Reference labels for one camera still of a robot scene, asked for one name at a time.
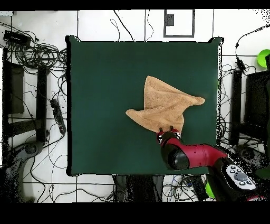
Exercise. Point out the black flat box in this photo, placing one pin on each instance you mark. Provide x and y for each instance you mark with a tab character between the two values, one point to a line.
16	38

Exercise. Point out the grey square floor frame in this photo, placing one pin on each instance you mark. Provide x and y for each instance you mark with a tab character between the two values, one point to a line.
179	36

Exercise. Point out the dark green table cloth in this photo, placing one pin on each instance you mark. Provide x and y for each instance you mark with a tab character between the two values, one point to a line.
95	84

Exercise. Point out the orange terry towel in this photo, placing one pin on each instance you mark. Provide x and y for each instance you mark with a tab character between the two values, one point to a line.
164	105

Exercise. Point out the black power strip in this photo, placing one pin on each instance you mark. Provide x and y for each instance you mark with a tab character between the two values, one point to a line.
58	115

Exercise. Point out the dark green round object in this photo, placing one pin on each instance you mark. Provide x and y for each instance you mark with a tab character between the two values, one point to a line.
262	173

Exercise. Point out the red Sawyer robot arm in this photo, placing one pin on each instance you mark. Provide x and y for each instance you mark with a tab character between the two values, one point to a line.
200	154

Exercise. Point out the bright green round bowl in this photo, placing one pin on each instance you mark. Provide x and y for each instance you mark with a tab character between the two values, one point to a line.
263	58
208	190

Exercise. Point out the dark grey small plate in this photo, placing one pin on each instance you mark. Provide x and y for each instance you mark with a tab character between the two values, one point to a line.
169	19

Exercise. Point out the grey swivel base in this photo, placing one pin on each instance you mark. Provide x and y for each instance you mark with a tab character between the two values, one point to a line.
31	149
249	154

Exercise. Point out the black metal stand frame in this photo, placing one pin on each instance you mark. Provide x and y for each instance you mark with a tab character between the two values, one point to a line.
41	95
236	105

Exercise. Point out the black rectangular device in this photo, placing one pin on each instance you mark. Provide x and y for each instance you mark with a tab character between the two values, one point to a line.
198	188

